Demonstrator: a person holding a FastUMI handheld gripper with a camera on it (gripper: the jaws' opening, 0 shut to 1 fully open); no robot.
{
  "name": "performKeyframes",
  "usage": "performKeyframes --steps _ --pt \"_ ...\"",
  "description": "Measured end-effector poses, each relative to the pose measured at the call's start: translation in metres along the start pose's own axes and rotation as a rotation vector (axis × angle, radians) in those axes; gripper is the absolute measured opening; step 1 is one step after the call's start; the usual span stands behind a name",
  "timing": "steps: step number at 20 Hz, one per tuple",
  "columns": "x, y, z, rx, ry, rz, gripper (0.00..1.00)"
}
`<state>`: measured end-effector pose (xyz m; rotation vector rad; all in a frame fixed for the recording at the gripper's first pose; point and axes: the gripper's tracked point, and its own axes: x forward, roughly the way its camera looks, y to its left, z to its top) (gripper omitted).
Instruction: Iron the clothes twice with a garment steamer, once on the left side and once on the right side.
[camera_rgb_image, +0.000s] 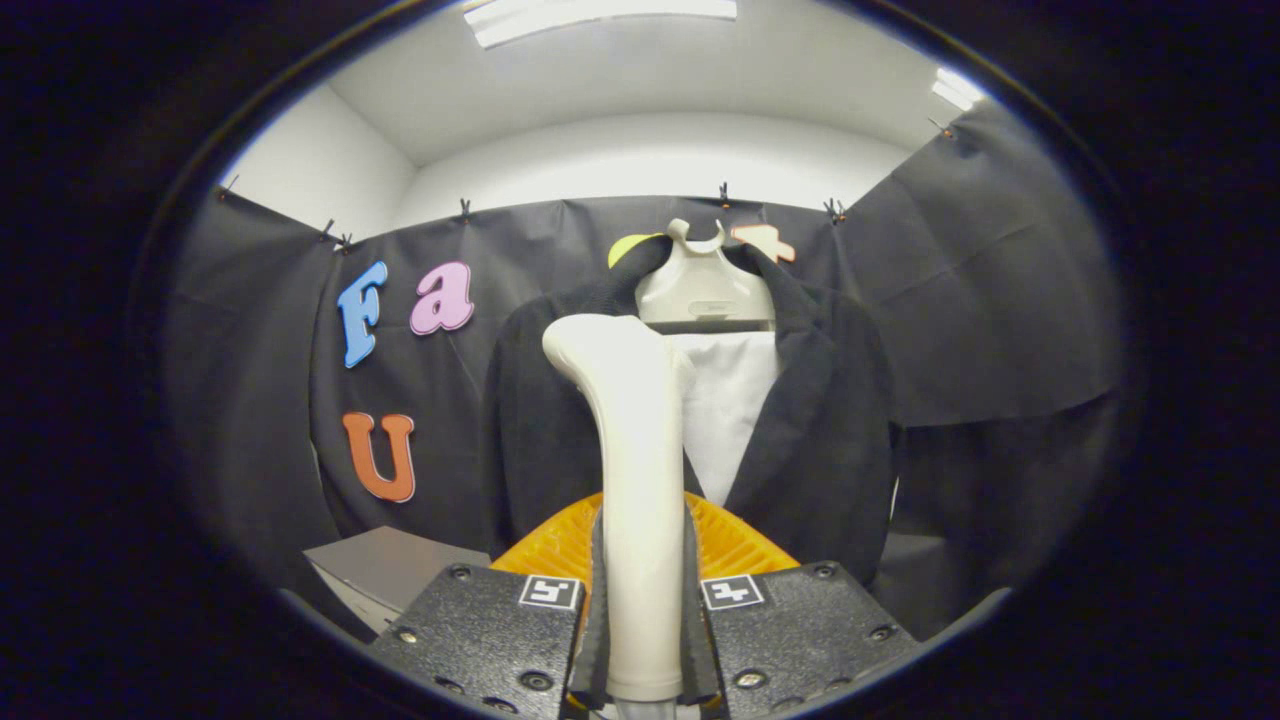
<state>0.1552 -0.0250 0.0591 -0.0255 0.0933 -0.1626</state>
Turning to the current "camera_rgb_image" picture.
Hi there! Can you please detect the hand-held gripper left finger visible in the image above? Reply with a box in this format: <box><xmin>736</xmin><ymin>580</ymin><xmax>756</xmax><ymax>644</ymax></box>
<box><xmin>365</xmin><ymin>490</ymin><xmax>611</xmax><ymax>720</ymax></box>

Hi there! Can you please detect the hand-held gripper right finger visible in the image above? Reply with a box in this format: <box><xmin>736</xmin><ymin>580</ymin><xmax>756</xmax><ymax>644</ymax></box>
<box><xmin>683</xmin><ymin>490</ymin><xmax>921</xmax><ymax>719</ymax></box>

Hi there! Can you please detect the cream garment steamer handle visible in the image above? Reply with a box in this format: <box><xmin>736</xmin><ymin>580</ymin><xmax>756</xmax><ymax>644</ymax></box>
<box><xmin>542</xmin><ymin>313</ymin><xmax>698</xmax><ymax>720</ymax></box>

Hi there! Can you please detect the black suit jacket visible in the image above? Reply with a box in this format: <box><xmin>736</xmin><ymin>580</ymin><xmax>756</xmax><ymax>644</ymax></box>
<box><xmin>482</xmin><ymin>235</ymin><xmax>906</xmax><ymax>586</ymax></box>

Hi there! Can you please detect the cream steamer hanger head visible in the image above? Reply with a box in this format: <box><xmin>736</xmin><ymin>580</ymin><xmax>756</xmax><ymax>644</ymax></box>
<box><xmin>635</xmin><ymin>218</ymin><xmax>776</xmax><ymax>326</ymax></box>

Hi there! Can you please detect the grey cabinet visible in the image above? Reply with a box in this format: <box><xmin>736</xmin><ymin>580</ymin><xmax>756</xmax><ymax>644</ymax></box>
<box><xmin>303</xmin><ymin>527</ymin><xmax>493</xmax><ymax>641</ymax></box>

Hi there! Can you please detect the black backdrop cloth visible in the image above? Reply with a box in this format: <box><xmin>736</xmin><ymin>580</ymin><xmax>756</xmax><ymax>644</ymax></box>
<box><xmin>160</xmin><ymin>100</ymin><xmax>1136</xmax><ymax>641</ymax></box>

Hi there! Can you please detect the row of black cloth clips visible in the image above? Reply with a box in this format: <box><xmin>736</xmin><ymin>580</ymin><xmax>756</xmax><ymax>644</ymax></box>
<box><xmin>222</xmin><ymin>118</ymin><xmax>956</xmax><ymax>251</ymax></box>

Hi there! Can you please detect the small ceiling light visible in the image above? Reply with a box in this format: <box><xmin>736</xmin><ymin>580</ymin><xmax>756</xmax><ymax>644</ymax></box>
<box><xmin>930</xmin><ymin>68</ymin><xmax>986</xmax><ymax>111</ymax></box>

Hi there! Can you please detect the large rectangular ceiling light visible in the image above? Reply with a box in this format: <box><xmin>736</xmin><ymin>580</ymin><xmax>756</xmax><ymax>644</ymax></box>
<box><xmin>462</xmin><ymin>0</ymin><xmax>739</xmax><ymax>49</ymax></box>

